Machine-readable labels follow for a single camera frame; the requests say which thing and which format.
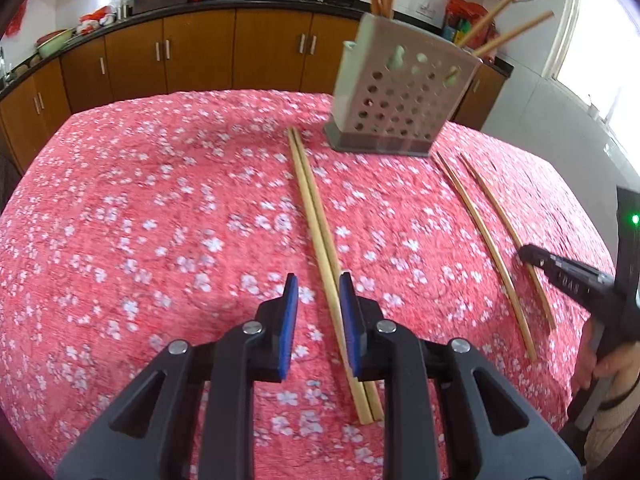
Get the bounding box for green basin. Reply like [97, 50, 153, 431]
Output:
[35, 27, 76, 59]

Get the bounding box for white framed window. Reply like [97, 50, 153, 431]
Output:
[552, 0, 640, 136]

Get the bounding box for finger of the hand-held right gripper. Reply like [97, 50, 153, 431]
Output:
[517, 243, 556, 275]

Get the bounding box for red and white bag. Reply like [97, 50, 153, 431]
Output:
[77, 6, 117, 36]

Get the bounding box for bamboo chopsticks bundle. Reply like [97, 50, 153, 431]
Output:
[294, 127, 385, 420]
[435, 151, 538, 362]

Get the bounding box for red floral tablecloth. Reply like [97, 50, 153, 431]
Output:
[0, 89, 618, 480]

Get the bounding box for hanging red plastic bag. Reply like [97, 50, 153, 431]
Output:
[5, 0, 28, 38]

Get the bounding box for person's right forearm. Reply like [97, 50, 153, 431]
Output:
[585, 385, 640, 480]

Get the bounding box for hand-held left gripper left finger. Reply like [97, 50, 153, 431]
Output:
[55, 272, 301, 480]

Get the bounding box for person's right hand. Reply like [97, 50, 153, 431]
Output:
[570, 340, 640, 395]

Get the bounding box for perforated green chopstick holder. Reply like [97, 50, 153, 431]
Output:
[322, 12, 485, 157]

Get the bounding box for wooden lower cabinets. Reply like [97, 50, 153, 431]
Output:
[0, 7, 508, 173]

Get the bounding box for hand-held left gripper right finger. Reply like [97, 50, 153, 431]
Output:
[339, 271, 583, 480]

